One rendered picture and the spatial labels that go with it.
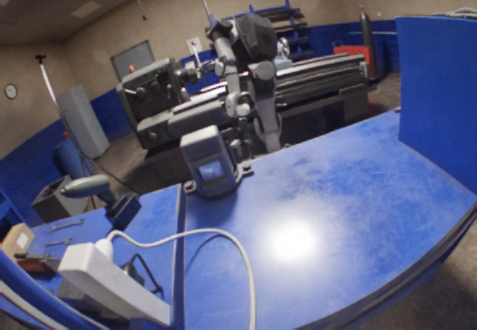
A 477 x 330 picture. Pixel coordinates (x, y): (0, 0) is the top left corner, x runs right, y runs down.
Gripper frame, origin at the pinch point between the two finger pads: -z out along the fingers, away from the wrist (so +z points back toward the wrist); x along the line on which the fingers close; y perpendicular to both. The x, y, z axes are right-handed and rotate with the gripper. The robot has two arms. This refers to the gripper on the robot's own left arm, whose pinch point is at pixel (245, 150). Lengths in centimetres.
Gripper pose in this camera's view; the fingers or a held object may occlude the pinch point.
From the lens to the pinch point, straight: 116.9
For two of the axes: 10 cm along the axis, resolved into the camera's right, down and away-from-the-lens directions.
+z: -1.8, -9.8, -1.0
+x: -6.2, 0.3, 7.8
